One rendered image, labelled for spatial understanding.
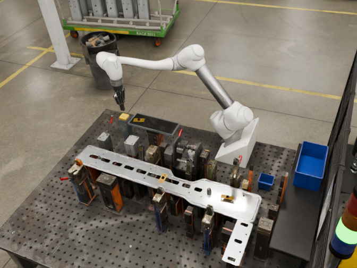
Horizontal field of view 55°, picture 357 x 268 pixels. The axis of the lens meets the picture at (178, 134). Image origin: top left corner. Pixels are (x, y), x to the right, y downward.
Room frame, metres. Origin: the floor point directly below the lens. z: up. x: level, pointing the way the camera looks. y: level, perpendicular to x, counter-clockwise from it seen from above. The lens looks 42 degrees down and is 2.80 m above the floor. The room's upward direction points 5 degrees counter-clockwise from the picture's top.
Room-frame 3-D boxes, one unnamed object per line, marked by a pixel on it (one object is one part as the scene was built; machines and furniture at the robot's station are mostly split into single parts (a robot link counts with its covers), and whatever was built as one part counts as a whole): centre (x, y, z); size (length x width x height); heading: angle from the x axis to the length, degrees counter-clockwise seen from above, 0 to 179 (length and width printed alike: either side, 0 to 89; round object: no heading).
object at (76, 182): (1.69, 0.74, 0.88); 0.15 x 0.11 x 0.36; 152
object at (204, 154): (1.66, -0.17, 0.91); 0.07 x 0.05 x 0.42; 152
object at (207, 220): (1.21, -0.13, 0.87); 0.12 x 0.09 x 0.35; 152
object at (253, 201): (1.58, 0.15, 1.00); 1.38 x 0.22 x 0.02; 62
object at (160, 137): (1.98, 0.18, 0.92); 0.10 x 0.08 x 0.45; 62
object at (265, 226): (1.12, -0.46, 0.88); 0.08 x 0.08 x 0.36; 62
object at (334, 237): (0.54, -0.48, 1.84); 0.07 x 0.07 x 0.06
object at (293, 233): (1.34, -0.76, 1.02); 0.90 x 0.22 x 0.03; 152
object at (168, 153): (1.77, 0.07, 0.89); 0.13 x 0.11 x 0.38; 152
